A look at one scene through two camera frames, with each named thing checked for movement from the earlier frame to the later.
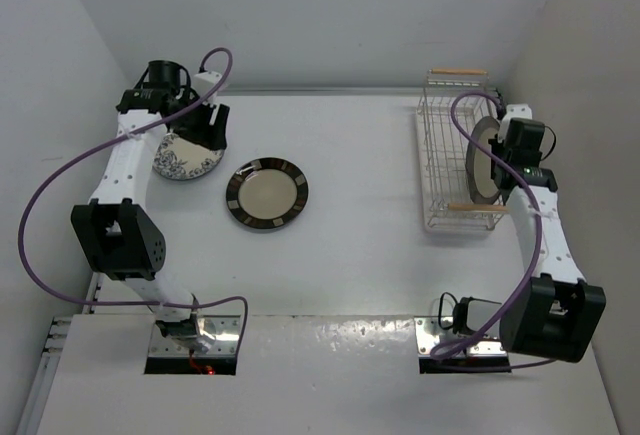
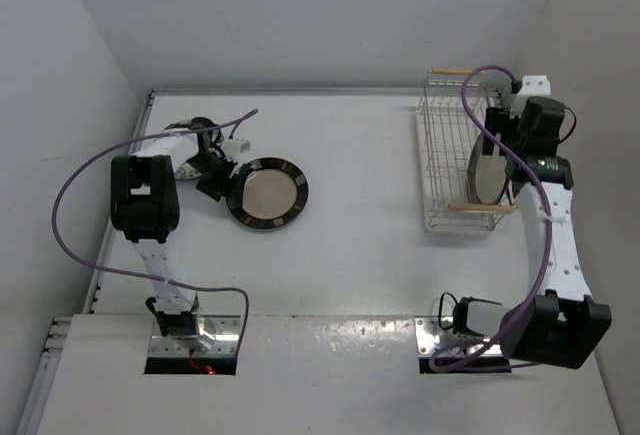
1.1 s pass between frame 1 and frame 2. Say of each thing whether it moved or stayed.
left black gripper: moved
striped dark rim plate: stayed
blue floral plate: stayed
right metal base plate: stayed
